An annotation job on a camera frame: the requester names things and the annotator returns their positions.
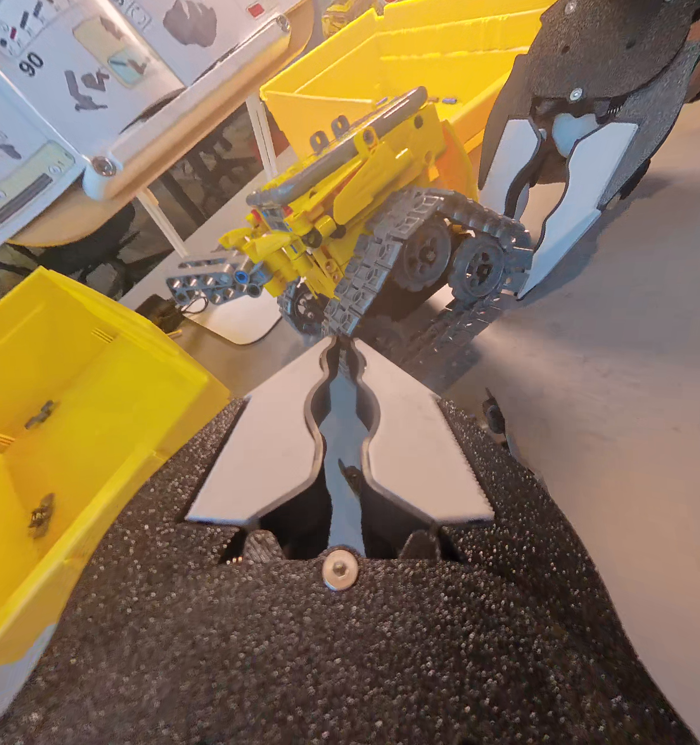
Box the small dark building piece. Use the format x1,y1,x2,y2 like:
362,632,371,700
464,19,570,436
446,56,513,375
27,493,57,539
24,400,60,429

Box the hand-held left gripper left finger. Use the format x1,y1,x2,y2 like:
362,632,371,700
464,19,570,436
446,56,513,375
187,336,344,550

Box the building instruction booklet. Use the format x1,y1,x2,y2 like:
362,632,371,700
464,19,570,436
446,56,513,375
0,0,298,263

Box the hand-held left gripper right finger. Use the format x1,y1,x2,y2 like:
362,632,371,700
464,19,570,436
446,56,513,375
346,336,495,550

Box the white book stand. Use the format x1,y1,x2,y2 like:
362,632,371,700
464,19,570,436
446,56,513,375
7,0,318,347

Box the yellow tracked toy robot body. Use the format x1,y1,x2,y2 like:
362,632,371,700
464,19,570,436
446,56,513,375
164,85,537,341

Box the black office chair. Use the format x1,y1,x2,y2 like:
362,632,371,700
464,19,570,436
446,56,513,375
0,198,141,303

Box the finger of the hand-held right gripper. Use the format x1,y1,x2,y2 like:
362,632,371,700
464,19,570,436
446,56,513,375
522,109,641,300
484,114,560,224

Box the yellow plastic bin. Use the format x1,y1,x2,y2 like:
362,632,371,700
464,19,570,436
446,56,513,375
0,268,232,670
261,0,560,175

